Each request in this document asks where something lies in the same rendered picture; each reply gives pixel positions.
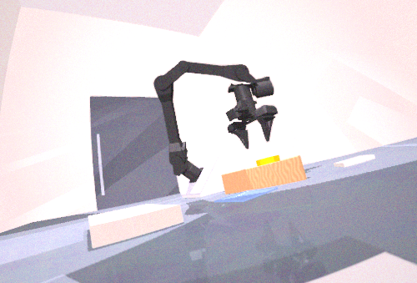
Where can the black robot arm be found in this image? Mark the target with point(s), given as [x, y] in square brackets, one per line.
[164, 88]

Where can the orange rectangular block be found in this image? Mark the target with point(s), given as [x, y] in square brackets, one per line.
[266, 175]

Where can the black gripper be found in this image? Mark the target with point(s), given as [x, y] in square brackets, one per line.
[264, 114]

